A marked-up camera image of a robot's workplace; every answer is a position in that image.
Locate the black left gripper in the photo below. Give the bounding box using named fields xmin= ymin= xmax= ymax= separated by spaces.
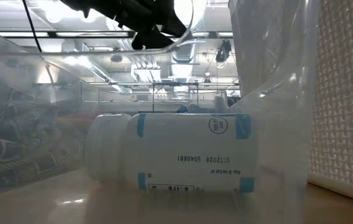
xmin=59 ymin=0 xmax=188 ymax=51

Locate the white pill bottle blue label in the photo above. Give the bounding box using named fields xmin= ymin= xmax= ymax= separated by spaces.
xmin=84 ymin=112 xmax=257 ymax=194

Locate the grey patterned cloth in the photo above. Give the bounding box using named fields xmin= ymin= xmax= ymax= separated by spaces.
xmin=0 ymin=66 xmax=86 ymax=191

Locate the white textured plastic bin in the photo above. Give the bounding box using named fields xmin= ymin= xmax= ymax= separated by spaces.
xmin=228 ymin=0 xmax=353 ymax=207

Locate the clear plastic container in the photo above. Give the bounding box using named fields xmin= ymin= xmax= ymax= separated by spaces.
xmin=0 ymin=24 xmax=322 ymax=224

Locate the silver ceiling duct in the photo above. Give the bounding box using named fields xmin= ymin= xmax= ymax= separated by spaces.
xmin=163 ymin=0 xmax=208 ymax=73

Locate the black overhead camera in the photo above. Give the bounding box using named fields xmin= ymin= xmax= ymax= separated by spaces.
xmin=214 ymin=40 xmax=234 ymax=68

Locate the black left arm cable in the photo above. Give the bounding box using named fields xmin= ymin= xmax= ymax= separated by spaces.
xmin=22 ymin=0 xmax=44 ymax=54

